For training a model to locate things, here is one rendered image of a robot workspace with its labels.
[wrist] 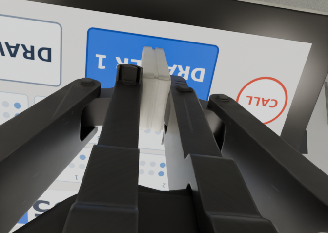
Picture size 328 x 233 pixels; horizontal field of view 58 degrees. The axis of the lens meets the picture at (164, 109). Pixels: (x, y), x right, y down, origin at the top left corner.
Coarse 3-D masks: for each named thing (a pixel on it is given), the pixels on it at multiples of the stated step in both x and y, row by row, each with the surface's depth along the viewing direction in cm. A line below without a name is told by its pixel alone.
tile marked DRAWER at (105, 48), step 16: (96, 32) 20; (112, 32) 20; (128, 32) 20; (96, 48) 21; (112, 48) 21; (128, 48) 21; (176, 48) 21; (192, 48) 21; (208, 48) 21; (96, 64) 21; (112, 64) 21; (176, 64) 22; (192, 64) 22; (208, 64) 22; (112, 80) 22; (192, 80) 22; (208, 80) 22; (208, 96) 23
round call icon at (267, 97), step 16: (240, 80) 22; (256, 80) 22; (272, 80) 22; (288, 80) 22; (240, 96) 23; (256, 96) 23; (272, 96) 23; (288, 96) 23; (256, 112) 23; (272, 112) 24; (272, 128) 24
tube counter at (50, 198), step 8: (48, 192) 26; (56, 192) 26; (64, 192) 26; (72, 192) 26; (40, 200) 26; (48, 200) 26; (56, 200) 26; (32, 208) 26; (40, 208) 26; (48, 208) 26; (24, 216) 26; (32, 216) 26; (16, 224) 27; (24, 224) 27
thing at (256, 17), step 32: (32, 0) 19; (64, 0) 19; (96, 0) 20; (128, 0) 20; (160, 0) 20; (192, 0) 20; (224, 0) 20; (256, 0) 23; (256, 32) 21; (288, 32) 21; (320, 32) 21; (320, 64) 22; (288, 128) 24
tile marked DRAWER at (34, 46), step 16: (0, 16) 20; (16, 16) 20; (0, 32) 20; (16, 32) 20; (32, 32) 20; (48, 32) 20; (0, 48) 20; (16, 48) 20; (32, 48) 20; (48, 48) 21; (0, 64) 21; (16, 64) 21; (32, 64) 21; (48, 64) 21; (0, 80) 21; (16, 80) 21; (32, 80) 21; (48, 80) 21
